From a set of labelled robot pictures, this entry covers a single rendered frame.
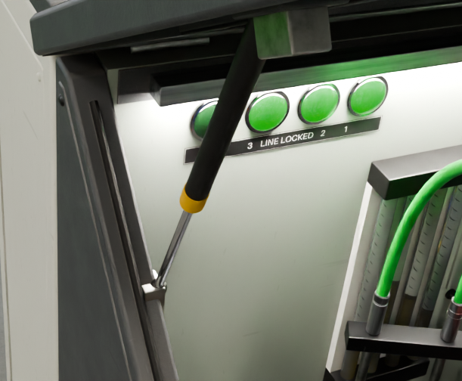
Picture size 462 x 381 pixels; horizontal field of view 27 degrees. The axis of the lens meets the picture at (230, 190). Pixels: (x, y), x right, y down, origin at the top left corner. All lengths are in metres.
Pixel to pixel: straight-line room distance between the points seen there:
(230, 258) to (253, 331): 0.13
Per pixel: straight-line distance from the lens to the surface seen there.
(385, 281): 1.09
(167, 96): 0.87
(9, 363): 1.47
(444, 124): 1.12
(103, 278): 0.85
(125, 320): 0.82
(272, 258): 1.10
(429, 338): 1.16
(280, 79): 0.91
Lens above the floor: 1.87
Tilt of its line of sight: 35 degrees down
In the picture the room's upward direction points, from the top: 7 degrees clockwise
